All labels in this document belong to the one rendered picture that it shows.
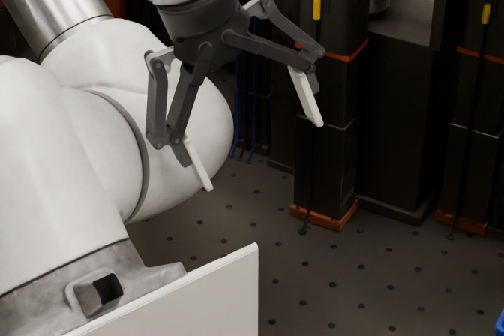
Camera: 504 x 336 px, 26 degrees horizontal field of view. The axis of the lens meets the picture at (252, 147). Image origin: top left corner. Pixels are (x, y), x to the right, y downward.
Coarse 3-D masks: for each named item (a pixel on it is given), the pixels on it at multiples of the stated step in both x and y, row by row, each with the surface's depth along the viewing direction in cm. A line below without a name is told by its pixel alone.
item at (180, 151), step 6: (168, 132) 110; (150, 138) 109; (168, 138) 109; (168, 144) 110; (180, 144) 110; (174, 150) 110; (180, 150) 111; (186, 150) 111; (180, 156) 111; (186, 156) 111; (180, 162) 111; (186, 162) 112; (192, 162) 112
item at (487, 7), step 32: (480, 0) 124; (480, 32) 127; (480, 64) 128; (480, 96) 132; (480, 128) 135; (448, 160) 139; (480, 160) 137; (448, 192) 142; (480, 192) 139; (480, 224) 142
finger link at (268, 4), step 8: (264, 0) 106; (272, 0) 106; (264, 8) 106; (272, 8) 107; (272, 16) 107; (280, 16) 108; (280, 24) 108; (288, 24) 108; (288, 32) 109; (296, 32) 109; (296, 40) 110; (304, 40) 110; (312, 40) 111; (312, 48) 111; (320, 48) 111; (320, 56) 112
